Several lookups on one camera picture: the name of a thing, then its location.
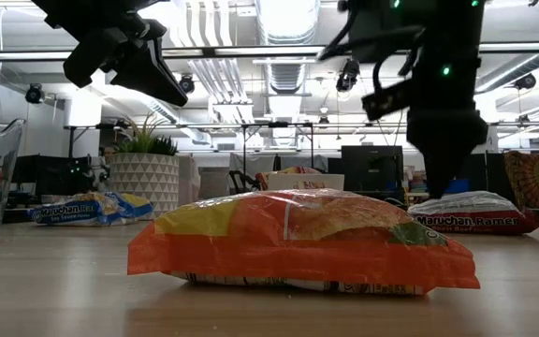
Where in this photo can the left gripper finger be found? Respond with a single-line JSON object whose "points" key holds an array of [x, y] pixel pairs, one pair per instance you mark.
{"points": [[152, 75]]}

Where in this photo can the orange patterned cloth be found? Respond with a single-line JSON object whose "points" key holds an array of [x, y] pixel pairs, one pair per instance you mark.
{"points": [[527, 175]]}

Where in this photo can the white plastic bin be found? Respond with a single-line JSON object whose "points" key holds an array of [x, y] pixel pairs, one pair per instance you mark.
{"points": [[330, 181]]}

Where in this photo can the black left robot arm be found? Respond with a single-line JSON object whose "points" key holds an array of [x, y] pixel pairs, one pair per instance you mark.
{"points": [[77, 9]]}

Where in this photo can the orange Maruchan ramen pack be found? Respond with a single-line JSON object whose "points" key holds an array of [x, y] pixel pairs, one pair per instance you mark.
{"points": [[297, 253]]}

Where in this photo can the black ceiling spotlight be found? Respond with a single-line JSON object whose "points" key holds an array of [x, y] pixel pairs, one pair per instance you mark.
{"points": [[348, 75], [525, 82], [34, 93], [186, 84]]}

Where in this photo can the blue storage box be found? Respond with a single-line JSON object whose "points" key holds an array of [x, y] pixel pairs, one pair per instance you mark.
{"points": [[459, 186]]}

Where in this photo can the black desk monitor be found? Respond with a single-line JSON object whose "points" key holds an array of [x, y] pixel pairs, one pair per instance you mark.
{"points": [[49, 175]]}

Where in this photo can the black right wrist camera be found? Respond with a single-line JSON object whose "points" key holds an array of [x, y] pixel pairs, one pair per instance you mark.
{"points": [[386, 100]]}

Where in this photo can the silver ventilation duct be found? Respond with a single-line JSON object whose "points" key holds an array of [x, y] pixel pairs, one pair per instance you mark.
{"points": [[288, 28]]}

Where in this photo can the black metal frame stand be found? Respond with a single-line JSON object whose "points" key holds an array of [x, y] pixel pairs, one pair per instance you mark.
{"points": [[244, 159]]}

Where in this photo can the black computer monitor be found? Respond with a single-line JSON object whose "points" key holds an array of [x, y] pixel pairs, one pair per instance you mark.
{"points": [[372, 168]]}

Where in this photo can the black office partition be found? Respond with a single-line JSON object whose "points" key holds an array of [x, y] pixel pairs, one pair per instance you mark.
{"points": [[485, 173]]}

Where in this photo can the long ceiling light panel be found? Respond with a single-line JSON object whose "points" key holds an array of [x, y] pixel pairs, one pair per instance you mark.
{"points": [[274, 49], [17, 55]]}

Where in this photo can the blue Maruchan ramen pack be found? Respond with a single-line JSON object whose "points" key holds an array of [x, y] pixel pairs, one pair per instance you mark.
{"points": [[73, 213]]}

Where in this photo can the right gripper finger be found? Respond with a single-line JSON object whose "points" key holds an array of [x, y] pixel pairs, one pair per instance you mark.
{"points": [[440, 173]]}

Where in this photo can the green plant in patterned pot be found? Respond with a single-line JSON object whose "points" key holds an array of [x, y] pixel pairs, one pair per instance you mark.
{"points": [[143, 178]]}

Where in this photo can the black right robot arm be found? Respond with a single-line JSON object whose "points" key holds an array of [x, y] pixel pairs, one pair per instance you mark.
{"points": [[452, 37]]}

